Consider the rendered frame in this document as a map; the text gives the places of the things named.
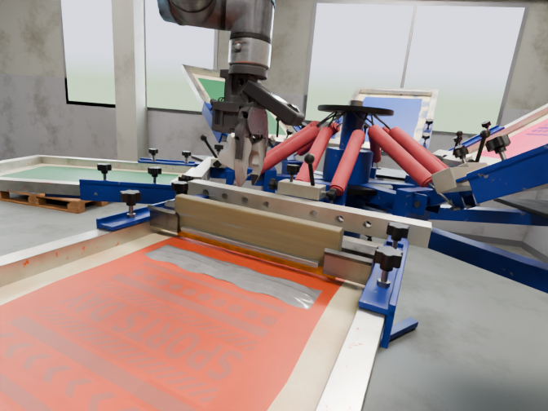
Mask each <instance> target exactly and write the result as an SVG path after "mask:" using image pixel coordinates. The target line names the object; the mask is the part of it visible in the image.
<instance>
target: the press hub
mask: <svg viewBox="0 0 548 411"><path fill-rule="evenodd" d="M363 103H364V102H363V101H362V100H350V101H349V102H348V105H339V104H321V105H319V106H318V107H317V110H318V111H322V112H328V113H332V112H338V113H344V112H346V113H345V114H344V115H343V117H342V129H341V135H340V142H339V148H337V147H327V148H326V149H325V162H324V169H323V175H316V174H314V176H318V177H322V178H324V179H325V180H321V179H315V180H317V181H322V182H328V183H331V182H332V179H333V177H334V174H335V172H336V170H337V168H338V164H339V162H340V161H341V158H342V156H343V153H344V151H345V149H346V146H347V144H348V141H349V139H350V137H351V134H352V132H353V131H354V130H359V129H360V128H361V125H362V123H363V122H362V121H361V120H360V119H359V118H358V117H357V116H356V115H355V114H354V113H357V114H358V115H359V116H360V117H361V118H362V119H363V120H364V119H365V115H366V113H368V116H371V115H373V114H374V115H377V116H381V117H391V116H393V115H394V110H391V109H386V108H374V107H365V106H363ZM372 160H373V152H371V151H367V150H362V149H361V150H360V152H359V155H358V157H357V159H356V163H355V165H354V168H353V170H352V173H351V176H350V179H349V180H348V183H347V196H346V202H345V206H346V207H351V208H354V206H361V205H365V201H362V200H360V199H357V198H356V195H358V196H376V195H377V190H374V189H371V188H366V187H362V186H359V185H357V184H364V183H367V184H371V185H374V186H378V187H381V188H387V189H390V190H392V189H393V187H392V186H391V185H390V184H380V183H369V181H370V180H377V179H371V178H370V177H369V176H370V171H371V165H372ZM377 181H381V180H377ZM343 235H344V236H350V237H354V238H358V239H360V234H359V233H354V232H348V231H344V233H343Z"/></svg>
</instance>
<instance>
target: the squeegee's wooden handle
mask: <svg viewBox="0 0 548 411"><path fill-rule="evenodd" d="M175 211H176V212H177V213H178V214H179V228H181V227H182V226H188V227H191V228H197V229H200V230H203V231H207V232H212V233H215V234H219V235H222V236H228V237H231V238H234V239H237V240H241V241H247V242H249V243H253V244H256V245H262V246H266V247H268V248H272V249H275V250H281V251H284V252H287V253H291V254H296V255H300V256H303V257H306V258H310V259H315V260H318V261H320V266H322V267H323V266H324V259H325V252H324V250H325V248H328V249H332V250H338V251H341V249H342V243H343V233H344V230H343V228H341V227H336V226H332V225H328V224H324V223H317V222H313V221H309V220H305V219H298V218H294V217H289V216H286V215H282V214H274V213H271V212H267V211H262V210H256V209H251V208H247V207H244V206H239V205H233V204H228V203H224V202H220V201H213V200H209V199H205V198H201V197H194V196H190V195H186V194H179V195H176V196H175Z"/></svg>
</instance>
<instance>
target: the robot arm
mask: <svg viewBox="0 0 548 411"><path fill-rule="evenodd" d="M157 7H158V9H159V14H160V17H161V18H162V19H163V20H164V21H165V22H169V23H173V24H177V25H180V26H186V25H187V26H193V27H199V28H205V29H216V30H223V31H229V32H230V35H229V37H230V38H229V56H228V64H229V65H230V66H229V69H220V76H219V77H221V78H224V79H225V84H224V97H220V98H223V99H221V100H219V99H220V98H219V99H218V102H214V101H213V109H212V127H211V130H214V131H217V132H220V133H224V134H231V133H235V136H233V137H232V139H231V143H230V147H229V149H228V150H225V151H223V152H221V153H220V154H219V163H220V164H222V165H224V166H226V167H228V168H230V169H232V170H234V171H235V176H236V184H237V187H241V186H242V185H243V183H244V182H245V181H246V179H247V169H248V167H249V168H251V169H253V170H252V174H251V184H253V185H254V184H256V182H257V180H258V178H259V176H260V174H261V171H262V168H263V163H264V158H265V157H266V154H267V145H268V115H267V111H266V110H268V111H269V112H270V113H272V114H273V115H275V116H276V117H278V118H279V119H280V120H281V122H282V123H283V124H285V125H287V126H300V125H301V123H302V122H303V119H304V118H305V116H304V114H302V113H301V112H300V111H299V110H298V108H297V107H296V106H295V105H293V104H288V103H287V102H285V101H284V100H283V99H282V98H280V97H279V96H277V95H276V94H274V93H273V92H271V91H270V90H269V89H268V88H266V87H265V86H263V85H262V84H260V83H258V81H263V80H267V74H268V70H269V68H270V59H271V48H272V46H271V44H272V26H273V16H274V10H275V7H276V4H275V0H157ZM222 100H223V101H222ZM214 111H215V115H214Z"/></svg>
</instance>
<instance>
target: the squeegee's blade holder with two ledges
mask: <svg viewBox="0 0 548 411"><path fill-rule="evenodd" d="M181 232H186V233H190V234H193V235H196V236H201V237H204V238H208V239H211V240H214V241H219V242H223V243H226V244H229V245H234V246H237V247H241V248H244V249H247V250H253V251H255V252H259V253H262V254H267V255H271V256H273V257H277V258H280V259H285V260H289V261H291V262H295V263H300V264H303V265H307V266H309V267H315V268H318V267H319V266H320V261H318V260H315V259H310V258H306V257H303V256H300V255H296V254H291V253H287V252H284V251H281V250H275V249H272V248H268V247H266V246H262V245H256V244H253V243H249V242H247V241H241V240H237V239H234V238H231V237H228V236H222V235H219V234H215V233H212V232H207V231H203V230H200V229H197V228H191V227H188V226H182V227H181Z"/></svg>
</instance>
